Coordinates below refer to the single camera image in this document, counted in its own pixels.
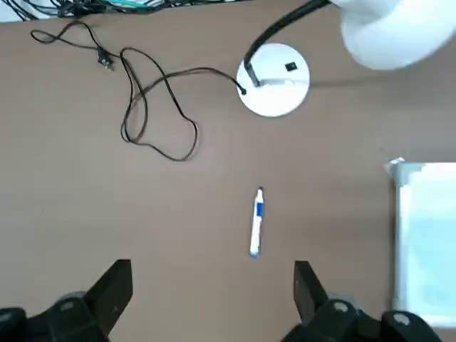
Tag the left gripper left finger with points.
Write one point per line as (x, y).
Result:
(89, 310)

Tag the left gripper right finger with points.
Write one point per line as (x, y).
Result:
(320, 313)

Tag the white blue marker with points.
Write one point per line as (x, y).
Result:
(256, 228)

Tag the white desk lamp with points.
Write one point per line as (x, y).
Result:
(278, 96)

